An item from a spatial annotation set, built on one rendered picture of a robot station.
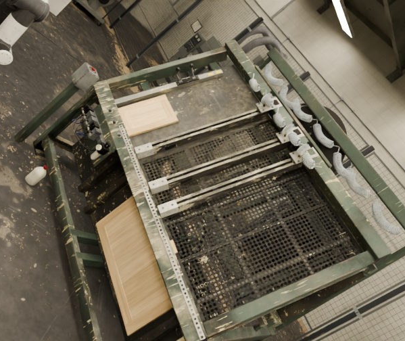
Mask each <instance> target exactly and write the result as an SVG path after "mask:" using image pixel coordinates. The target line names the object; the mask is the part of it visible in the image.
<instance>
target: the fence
mask: <svg viewBox="0 0 405 341"><path fill-rule="evenodd" d="M216 71H218V70H215V71H212V72H213V73H214V74H213V75H210V76H208V74H209V73H211V72H209V73H205V74H201V75H199V76H198V77H199V80H196V81H192V82H190V83H185V84H183V85H179V86H177V84H176V82H175V83H171V84H168V85H164V86H161V87H157V88H154V89H150V90H147V91H143V92H140V93H136V94H134V95H129V96H126V97H122V98H120V99H115V102H116V105H117V107H120V106H124V105H126V104H131V103H133V102H136V101H141V100H143V99H147V98H150V97H154V96H157V95H161V94H163V93H167V92H171V91H174V90H177V89H182V88H184V87H188V86H191V85H195V84H198V83H202V82H204V81H208V80H211V79H214V78H218V77H221V76H223V71H222V70H221V69H220V71H221V72H220V73H218V74H216V73H215V72H216Z"/></svg>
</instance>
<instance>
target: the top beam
mask: <svg viewBox="0 0 405 341"><path fill-rule="evenodd" d="M225 47H226V49H227V51H228V54H227V55H228V56H229V57H230V59H231V61H232V62H233V63H234V65H235V66H236V68H237V69H238V71H239V72H240V73H241V75H242V77H243V78H244V79H245V81H246V82H247V84H248V85H249V80H250V79H253V75H254V79H256V80H257V83H258V84H259V85H260V88H261V89H260V90H259V91H257V92H255V91H254V90H252V91H253V92H254V94H255V95H256V97H257V98H258V99H259V101H260V102H261V100H262V97H263V96H264V95H265V90H266V94H269V93H270V94H271V89H270V88H269V86H268V85H267V84H266V82H265V81H264V79H263V78H262V77H261V76H260V74H259V73H258V71H257V70H256V69H255V66H254V65H253V64H252V62H251V61H250V59H249V58H248V57H247V55H246V54H245V52H244V51H243V50H242V48H241V47H240V46H239V44H238V43H237V42H236V40H232V41H227V42H225ZM249 87H250V86H249ZM250 88H251V87H250ZM277 109H278V108H275V109H272V110H269V111H268V114H269V115H270V117H271V118H272V120H273V121H274V119H273V115H274V114H276V113H277ZM278 114H281V116H282V118H283V119H284V120H285V124H293V123H292V122H293V121H294V120H293V119H292V117H290V115H289V114H288V112H287V111H286V109H285V108H284V107H283V106H281V107H279V111H278ZM300 139H301V141H300V143H302V144H307V145H308V143H307V142H308V140H307V138H306V137H305V136H303V137H300ZM289 144H290V146H291V147H292V148H293V150H294V151H297V149H298V148H299V147H301V146H302V145H301V144H299V145H298V146H294V145H293V144H292V143H291V142H289ZM312 159H313V161H315V166H321V167H322V168H319V167H314V168H313V169H309V168H307V167H306V166H305V167H306V168H307V170H308V172H309V173H310V174H311V176H312V177H313V179H314V180H315V181H316V183H317V184H318V186H319V187H320V189H321V190H322V192H323V193H324V194H325V196H326V197H327V199H328V200H329V201H330V203H331V205H332V206H333V207H334V209H335V210H336V212H337V213H338V215H339V216H340V217H341V219H342V221H343V222H344V223H345V224H346V226H347V228H348V229H349V230H350V232H351V233H352V235H353V236H354V238H355V239H356V241H357V242H358V243H359V245H360V247H361V248H362V249H363V250H364V252H366V251H369V252H370V254H371V255H372V256H373V258H374V259H375V263H373V264H376V263H379V262H381V261H382V260H385V259H386V258H388V257H389V256H390V255H391V250H390V249H389V248H388V246H387V245H386V243H385V242H384V241H383V240H382V238H381V237H380V235H379V234H378V233H377V231H376V230H375V228H374V227H373V226H372V225H371V223H370V222H369V221H368V219H367V218H366V217H365V215H364V214H363V212H362V211H361V209H359V207H358V206H357V204H356V203H355V201H354V200H353V199H352V197H351V196H350V195H349V193H348V192H347V191H346V189H345V188H344V186H343V185H342V184H341V183H340V181H339V180H338V178H337V177H336V176H335V174H334V173H333V171H332V170H331V169H330V168H328V166H327V165H326V164H325V163H324V161H323V160H322V158H321V157H320V156H317V157H315V158H312Z"/></svg>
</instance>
